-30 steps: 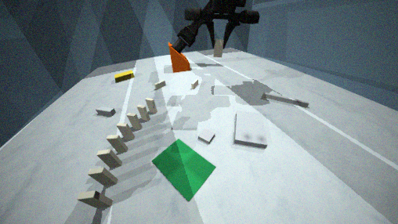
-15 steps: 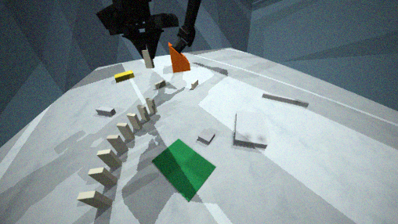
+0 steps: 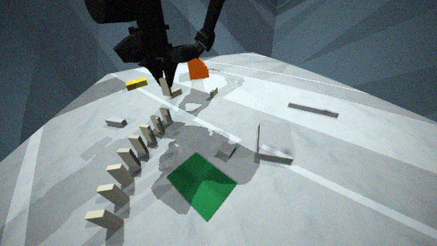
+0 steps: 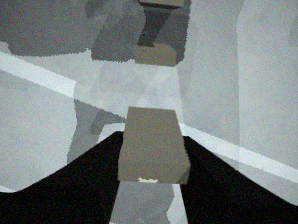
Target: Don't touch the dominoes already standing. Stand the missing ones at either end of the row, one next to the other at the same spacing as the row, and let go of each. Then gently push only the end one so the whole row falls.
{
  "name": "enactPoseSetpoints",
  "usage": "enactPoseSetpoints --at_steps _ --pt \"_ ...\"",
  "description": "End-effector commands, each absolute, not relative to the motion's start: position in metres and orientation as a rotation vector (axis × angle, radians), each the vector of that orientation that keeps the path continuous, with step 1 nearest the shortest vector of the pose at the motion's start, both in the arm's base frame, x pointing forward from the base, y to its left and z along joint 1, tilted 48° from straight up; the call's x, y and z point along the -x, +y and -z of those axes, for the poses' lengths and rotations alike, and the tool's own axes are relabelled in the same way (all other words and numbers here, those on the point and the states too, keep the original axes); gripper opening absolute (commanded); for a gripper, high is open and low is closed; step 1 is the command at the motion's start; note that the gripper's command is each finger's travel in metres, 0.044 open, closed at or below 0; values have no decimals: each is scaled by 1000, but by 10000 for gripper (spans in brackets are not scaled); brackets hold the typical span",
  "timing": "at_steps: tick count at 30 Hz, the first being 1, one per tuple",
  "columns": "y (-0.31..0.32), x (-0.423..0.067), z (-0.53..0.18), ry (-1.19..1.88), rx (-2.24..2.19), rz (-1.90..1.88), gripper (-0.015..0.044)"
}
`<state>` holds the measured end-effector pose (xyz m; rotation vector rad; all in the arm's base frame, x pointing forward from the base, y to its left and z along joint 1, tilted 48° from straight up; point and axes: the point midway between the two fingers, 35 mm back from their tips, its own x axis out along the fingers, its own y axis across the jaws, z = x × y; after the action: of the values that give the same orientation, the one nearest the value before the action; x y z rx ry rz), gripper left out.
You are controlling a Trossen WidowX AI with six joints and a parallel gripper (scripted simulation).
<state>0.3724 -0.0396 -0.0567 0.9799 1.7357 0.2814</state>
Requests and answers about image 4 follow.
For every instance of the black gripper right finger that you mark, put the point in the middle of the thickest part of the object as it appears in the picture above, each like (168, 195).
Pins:
(217, 194)

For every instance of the beige rectangular block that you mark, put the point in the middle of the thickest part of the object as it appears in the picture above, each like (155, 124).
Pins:
(153, 147)
(170, 4)
(149, 53)

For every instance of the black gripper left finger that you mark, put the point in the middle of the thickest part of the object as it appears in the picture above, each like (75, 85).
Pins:
(83, 192)

